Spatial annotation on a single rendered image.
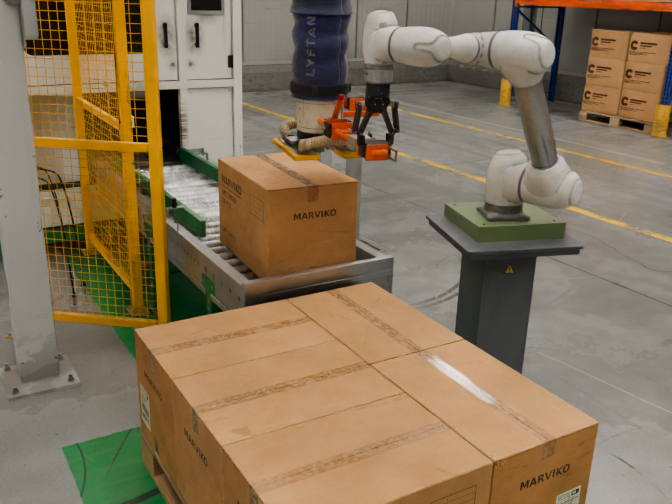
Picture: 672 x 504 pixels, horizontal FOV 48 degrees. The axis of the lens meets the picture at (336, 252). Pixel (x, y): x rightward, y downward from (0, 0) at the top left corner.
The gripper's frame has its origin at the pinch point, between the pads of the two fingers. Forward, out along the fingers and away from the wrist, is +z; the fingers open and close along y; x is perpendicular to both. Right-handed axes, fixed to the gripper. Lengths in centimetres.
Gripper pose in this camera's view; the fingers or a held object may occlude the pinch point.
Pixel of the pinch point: (375, 147)
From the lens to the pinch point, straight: 240.7
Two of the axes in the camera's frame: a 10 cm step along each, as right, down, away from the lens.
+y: -9.5, 0.8, -2.9
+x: 3.0, 3.3, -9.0
